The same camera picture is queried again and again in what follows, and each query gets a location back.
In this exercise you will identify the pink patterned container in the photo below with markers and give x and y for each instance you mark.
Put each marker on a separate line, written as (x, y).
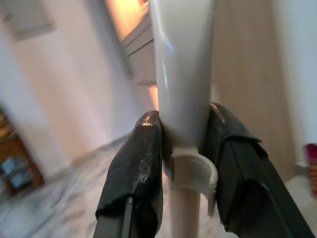
(310, 168)

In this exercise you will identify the brown wooden bookshelf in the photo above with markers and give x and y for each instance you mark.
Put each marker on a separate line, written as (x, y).
(17, 163)

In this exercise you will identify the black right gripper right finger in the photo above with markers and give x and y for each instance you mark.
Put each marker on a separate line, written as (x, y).
(242, 178)

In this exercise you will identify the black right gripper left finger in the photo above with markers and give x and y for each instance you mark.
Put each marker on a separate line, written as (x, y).
(133, 168)

